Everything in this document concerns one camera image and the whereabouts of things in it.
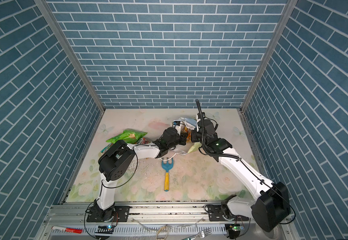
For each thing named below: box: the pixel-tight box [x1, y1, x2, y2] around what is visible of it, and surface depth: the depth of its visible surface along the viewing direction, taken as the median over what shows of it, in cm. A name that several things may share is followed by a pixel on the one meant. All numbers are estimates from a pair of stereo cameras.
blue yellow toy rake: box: [161, 157, 174, 192], surface depth 87 cm
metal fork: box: [182, 228, 212, 240], surface depth 69 cm
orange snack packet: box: [136, 137, 151, 145], surface depth 98 cm
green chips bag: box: [106, 128, 148, 144], surface depth 96 cm
